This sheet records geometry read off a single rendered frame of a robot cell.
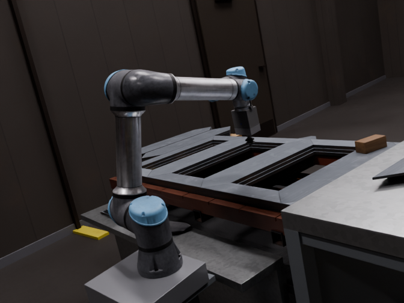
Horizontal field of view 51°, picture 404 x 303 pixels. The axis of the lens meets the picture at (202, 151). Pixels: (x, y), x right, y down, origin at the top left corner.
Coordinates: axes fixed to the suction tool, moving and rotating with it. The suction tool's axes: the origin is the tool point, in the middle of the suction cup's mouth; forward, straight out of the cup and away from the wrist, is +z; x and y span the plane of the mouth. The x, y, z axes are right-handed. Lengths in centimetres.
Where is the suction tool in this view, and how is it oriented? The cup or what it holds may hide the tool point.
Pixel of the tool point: (250, 143)
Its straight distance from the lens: 179.3
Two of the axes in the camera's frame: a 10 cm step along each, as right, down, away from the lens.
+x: -6.9, 3.7, -6.2
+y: -6.9, -0.7, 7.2
